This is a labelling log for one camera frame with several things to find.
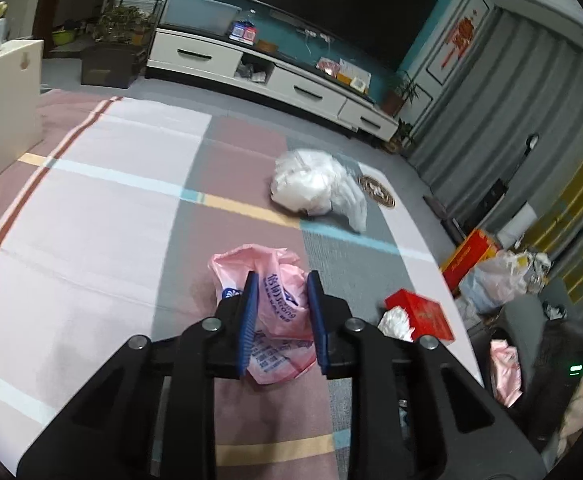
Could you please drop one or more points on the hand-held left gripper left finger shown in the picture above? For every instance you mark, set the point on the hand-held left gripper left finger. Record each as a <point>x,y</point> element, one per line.
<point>247,330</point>

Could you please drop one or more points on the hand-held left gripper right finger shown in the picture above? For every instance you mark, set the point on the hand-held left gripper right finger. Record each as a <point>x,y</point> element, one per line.
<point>317,325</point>

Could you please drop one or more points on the pink plastic bag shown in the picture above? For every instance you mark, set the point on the pink plastic bag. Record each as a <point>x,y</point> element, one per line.
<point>281,305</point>

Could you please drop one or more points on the black trash bin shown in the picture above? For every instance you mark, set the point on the black trash bin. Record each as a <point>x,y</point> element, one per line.
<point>481,360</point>

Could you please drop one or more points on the person's right hand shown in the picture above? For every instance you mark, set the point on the person's right hand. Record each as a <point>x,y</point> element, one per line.
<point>581,405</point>

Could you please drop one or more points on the grey chair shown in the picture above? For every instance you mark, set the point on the grey chair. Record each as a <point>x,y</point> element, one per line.
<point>526,310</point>

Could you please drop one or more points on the pink plastic packet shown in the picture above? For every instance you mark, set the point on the pink plastic packet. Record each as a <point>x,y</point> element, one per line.
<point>505,370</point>

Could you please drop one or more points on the white plastic floor bag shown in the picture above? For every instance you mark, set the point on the white plastic floor bag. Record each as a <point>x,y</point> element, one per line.
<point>496,280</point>

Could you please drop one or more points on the red cardboard carton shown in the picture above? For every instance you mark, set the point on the red cardboard carton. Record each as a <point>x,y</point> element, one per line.
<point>421,310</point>

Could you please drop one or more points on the red cardboard box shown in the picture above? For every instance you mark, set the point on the red cardboard box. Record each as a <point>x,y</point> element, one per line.
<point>466,260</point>

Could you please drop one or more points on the white clear plastic bag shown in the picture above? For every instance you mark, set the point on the white clear plastic bag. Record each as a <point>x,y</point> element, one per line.
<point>306,185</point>

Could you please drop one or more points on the plaid table mat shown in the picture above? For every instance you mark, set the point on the plaid table mat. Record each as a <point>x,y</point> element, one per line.
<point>96,240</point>

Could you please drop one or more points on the small potted floor plant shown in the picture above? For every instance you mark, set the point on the small potted floor plant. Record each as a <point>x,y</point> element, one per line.
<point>401,137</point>

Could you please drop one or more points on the potted plant on cabinet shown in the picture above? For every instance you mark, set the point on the potted plant on cabinet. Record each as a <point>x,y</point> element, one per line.
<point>399,92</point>

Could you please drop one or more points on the white yellow box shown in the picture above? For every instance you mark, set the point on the white yellow box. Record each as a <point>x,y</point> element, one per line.
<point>355,76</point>

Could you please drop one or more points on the grey curtain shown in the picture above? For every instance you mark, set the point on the grey curtain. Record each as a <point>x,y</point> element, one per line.
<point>491,110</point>

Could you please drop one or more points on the pink red packet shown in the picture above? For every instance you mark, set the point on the pink red packet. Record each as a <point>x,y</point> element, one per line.
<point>329,66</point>

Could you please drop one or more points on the white television cabinet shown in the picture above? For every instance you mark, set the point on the white television cabinet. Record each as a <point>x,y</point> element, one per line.
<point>196,52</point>

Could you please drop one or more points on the small blue red boxes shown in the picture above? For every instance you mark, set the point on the small blue red boxes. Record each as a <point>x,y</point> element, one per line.
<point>244,31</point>

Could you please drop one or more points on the potted plants in black planter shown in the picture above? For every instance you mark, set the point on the potted plants in black planter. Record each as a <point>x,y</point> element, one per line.
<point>116,45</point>

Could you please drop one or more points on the black television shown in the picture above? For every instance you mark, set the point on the black television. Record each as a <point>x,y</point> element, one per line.
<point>321,5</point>

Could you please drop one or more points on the clear glass tank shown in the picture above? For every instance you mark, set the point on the clear glass tank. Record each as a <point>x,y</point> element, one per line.
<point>201,12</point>

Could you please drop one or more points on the cream wooden board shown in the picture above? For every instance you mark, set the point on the cream wooden board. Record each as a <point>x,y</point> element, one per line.
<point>1,105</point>

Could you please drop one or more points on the green plastic basin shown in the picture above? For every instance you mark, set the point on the green plastic basin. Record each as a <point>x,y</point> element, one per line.
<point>64,37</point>

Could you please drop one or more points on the red wall decoration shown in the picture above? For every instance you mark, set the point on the red wall decoration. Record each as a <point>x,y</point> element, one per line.
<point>459,35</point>

